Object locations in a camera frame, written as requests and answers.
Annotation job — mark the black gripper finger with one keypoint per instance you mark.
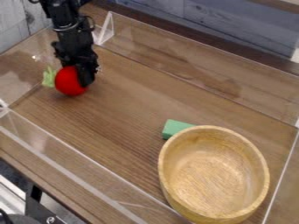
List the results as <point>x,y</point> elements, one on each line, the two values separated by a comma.
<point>86,71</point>
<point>66,62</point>

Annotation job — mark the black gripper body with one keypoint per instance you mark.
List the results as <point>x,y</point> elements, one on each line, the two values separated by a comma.
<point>74,44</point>

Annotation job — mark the red plush strawberry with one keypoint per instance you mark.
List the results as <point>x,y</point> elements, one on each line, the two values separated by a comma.
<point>62,80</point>

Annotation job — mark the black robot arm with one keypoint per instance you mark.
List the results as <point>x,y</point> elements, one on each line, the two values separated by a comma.
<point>73,28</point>

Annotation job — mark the clear acrylic tray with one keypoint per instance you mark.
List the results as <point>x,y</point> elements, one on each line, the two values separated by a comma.
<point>88,148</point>

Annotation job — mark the green foam block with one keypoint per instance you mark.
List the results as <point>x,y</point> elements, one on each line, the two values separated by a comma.
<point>172,127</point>

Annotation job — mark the wooden bowl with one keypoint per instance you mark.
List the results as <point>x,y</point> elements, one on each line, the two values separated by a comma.
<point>213,175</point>

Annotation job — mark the clear acrylic corner bracket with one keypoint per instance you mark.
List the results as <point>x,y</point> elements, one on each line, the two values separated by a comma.
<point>104,32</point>

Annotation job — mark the black table frame bracket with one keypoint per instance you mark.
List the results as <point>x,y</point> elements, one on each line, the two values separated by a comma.
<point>34,209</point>

